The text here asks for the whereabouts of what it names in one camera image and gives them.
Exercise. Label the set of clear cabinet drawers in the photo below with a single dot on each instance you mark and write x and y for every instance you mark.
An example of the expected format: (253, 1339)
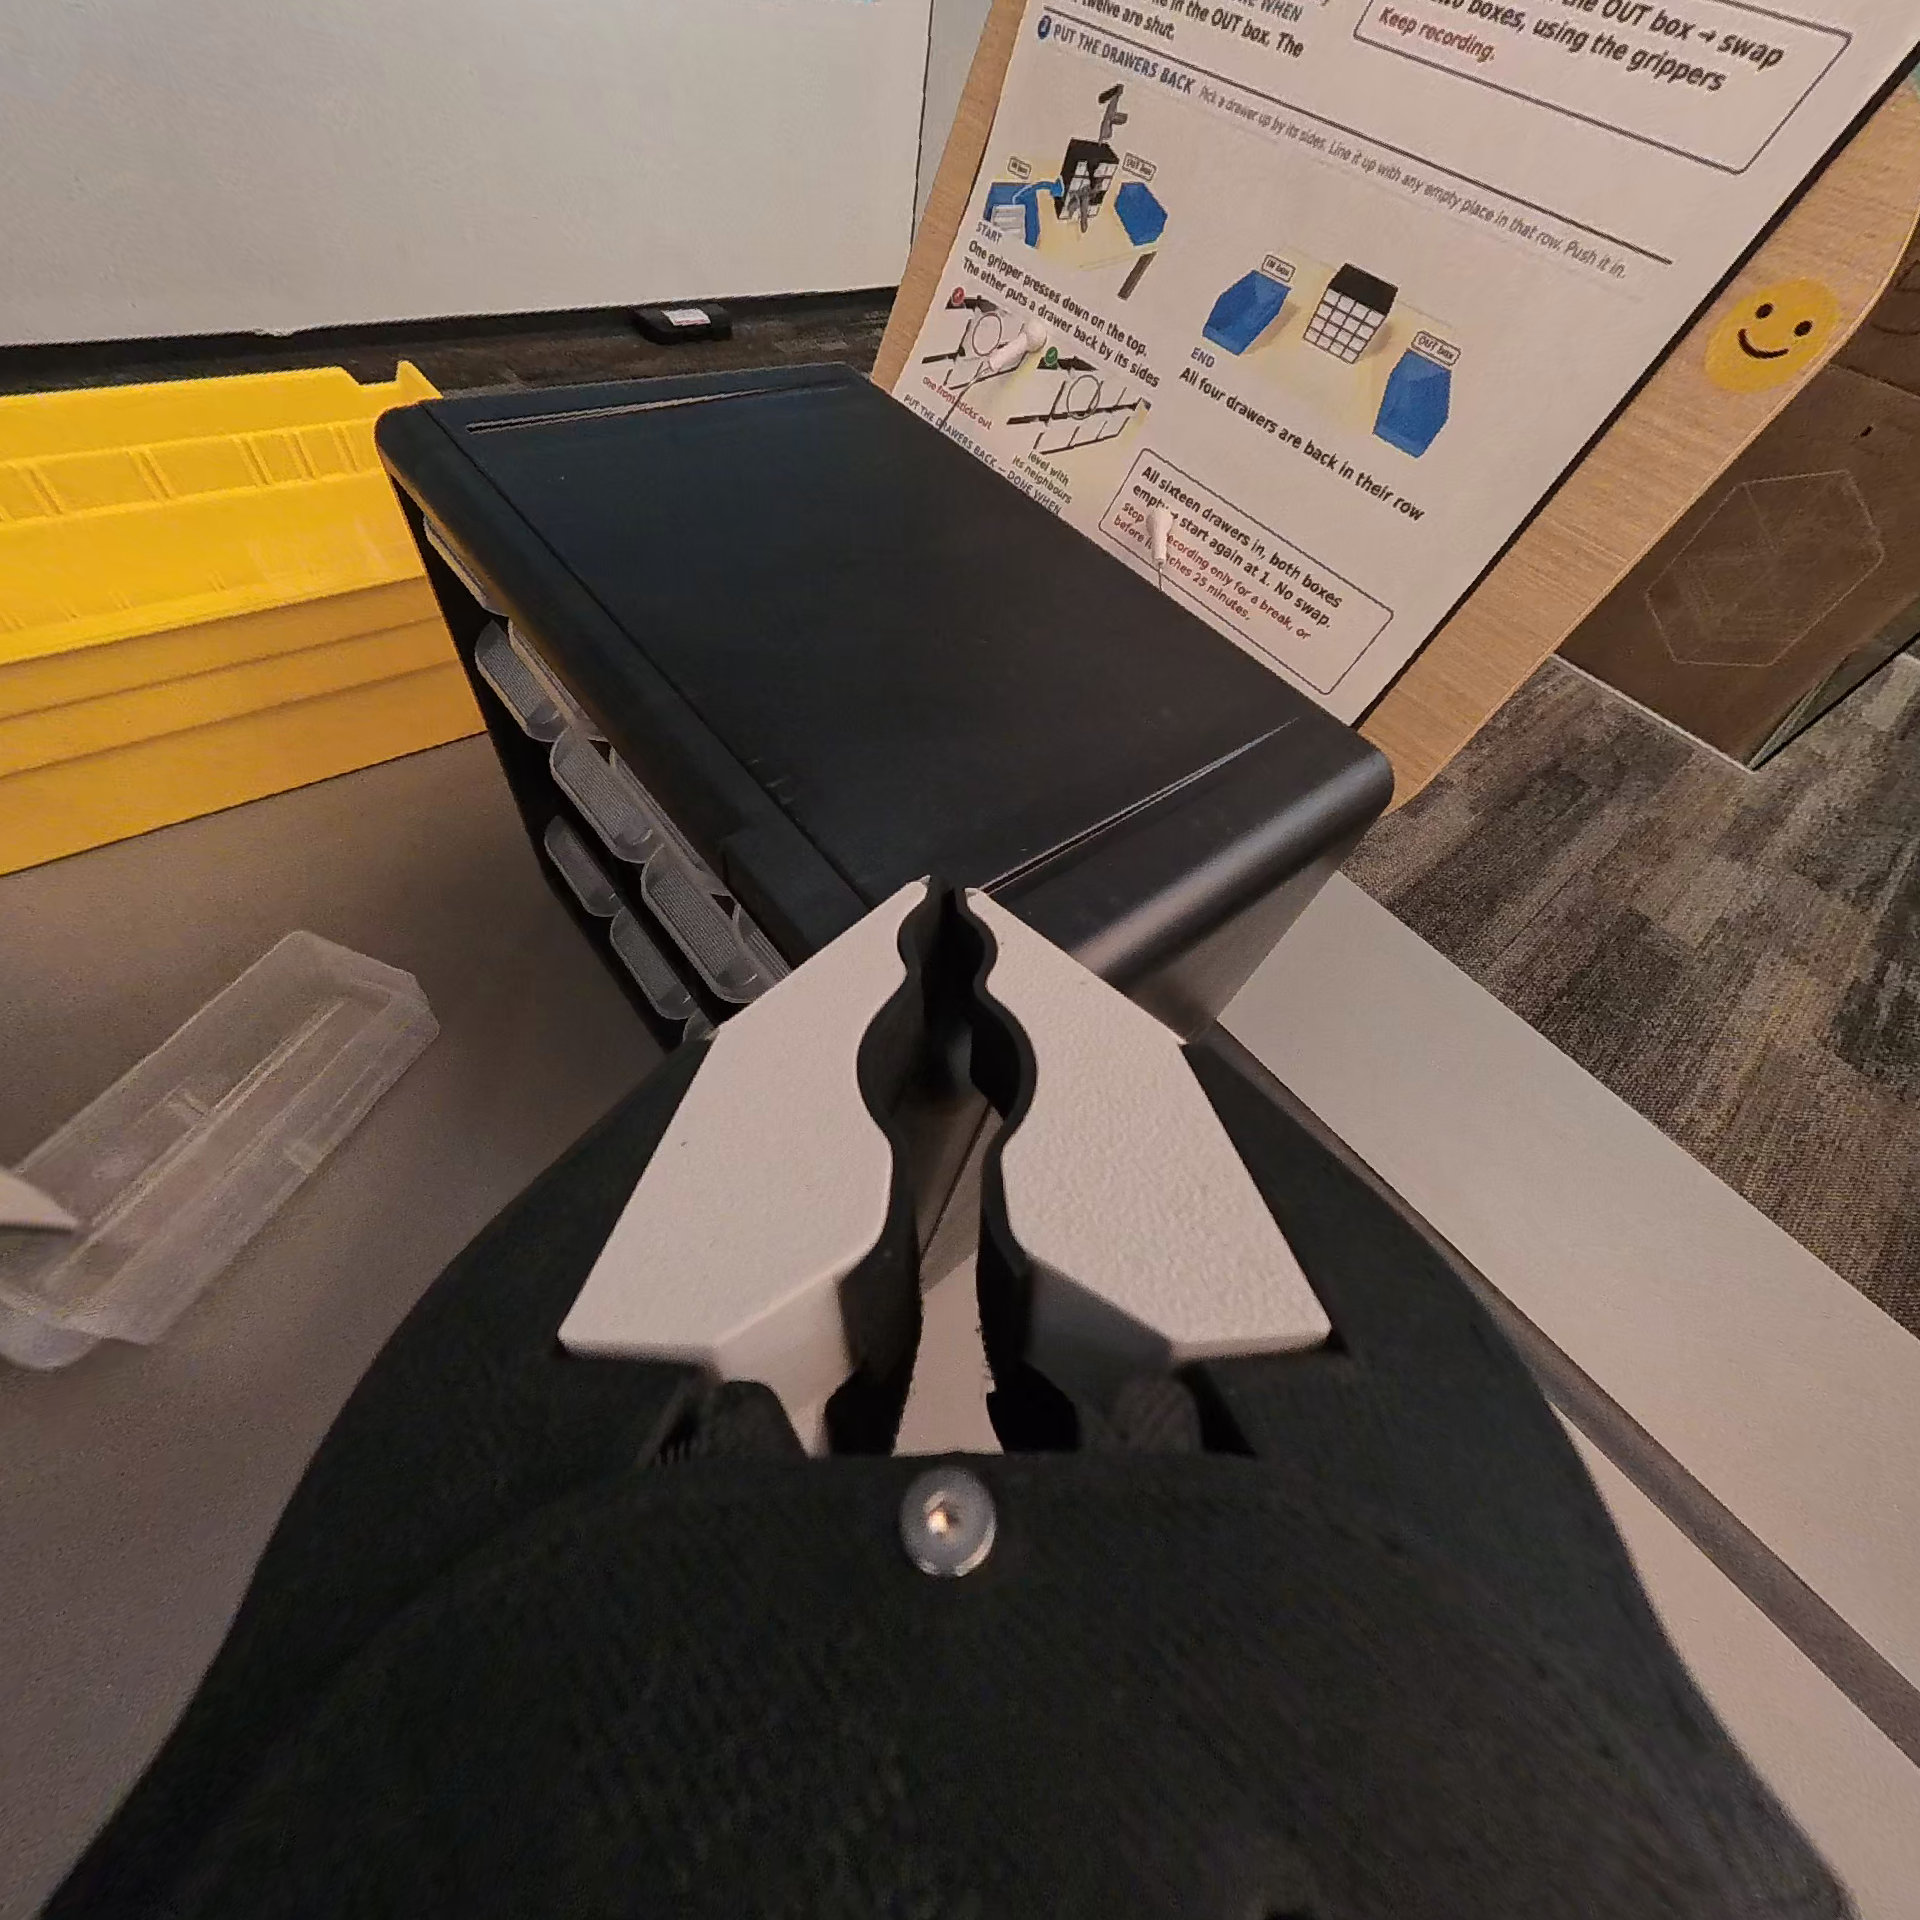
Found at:
(599, 766)

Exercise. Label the yellow smiley sticker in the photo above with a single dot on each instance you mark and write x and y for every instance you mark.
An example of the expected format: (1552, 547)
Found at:
(1770, 337)

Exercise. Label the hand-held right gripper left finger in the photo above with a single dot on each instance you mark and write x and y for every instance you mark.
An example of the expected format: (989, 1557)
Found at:
(737, 1170)

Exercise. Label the white instruction poster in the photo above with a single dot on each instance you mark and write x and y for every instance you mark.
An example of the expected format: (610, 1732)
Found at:
(1500, 302)

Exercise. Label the black drawer cabinet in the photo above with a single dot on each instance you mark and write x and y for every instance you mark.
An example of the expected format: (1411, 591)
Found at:
(840, 597)

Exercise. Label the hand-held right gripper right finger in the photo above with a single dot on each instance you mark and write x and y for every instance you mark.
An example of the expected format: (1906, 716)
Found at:
(1141, 1170)

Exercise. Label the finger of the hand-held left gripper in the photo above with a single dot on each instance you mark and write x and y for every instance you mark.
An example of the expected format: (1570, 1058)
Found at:
(27, 1205)

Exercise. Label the yellow plastic bin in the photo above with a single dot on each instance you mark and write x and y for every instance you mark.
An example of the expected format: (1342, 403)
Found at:
(180, 630)

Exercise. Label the small black device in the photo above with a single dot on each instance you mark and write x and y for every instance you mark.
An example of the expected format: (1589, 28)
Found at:
(684, 322)

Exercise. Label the clear plastic drawer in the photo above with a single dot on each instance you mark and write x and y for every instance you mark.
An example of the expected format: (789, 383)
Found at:
(255, 1094)

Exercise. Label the brown cardboard box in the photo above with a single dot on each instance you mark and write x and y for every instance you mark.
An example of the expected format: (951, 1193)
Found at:
(1770, 597)

